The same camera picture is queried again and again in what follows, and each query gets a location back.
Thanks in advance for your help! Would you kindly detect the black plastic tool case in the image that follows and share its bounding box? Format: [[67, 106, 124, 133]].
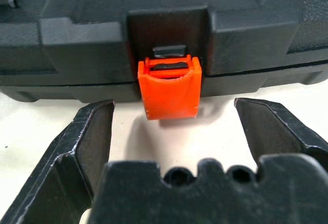
[[0, 0, 328, 105]]

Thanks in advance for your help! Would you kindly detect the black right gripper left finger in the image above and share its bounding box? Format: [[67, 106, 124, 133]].
[[0, 99, 115, 224]]

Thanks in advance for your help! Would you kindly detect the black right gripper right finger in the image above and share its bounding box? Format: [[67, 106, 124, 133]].
[[234, 97, 328, 169]]

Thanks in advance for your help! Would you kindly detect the orange case latch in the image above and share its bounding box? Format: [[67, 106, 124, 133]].
[[137, 56, 201, 121]]

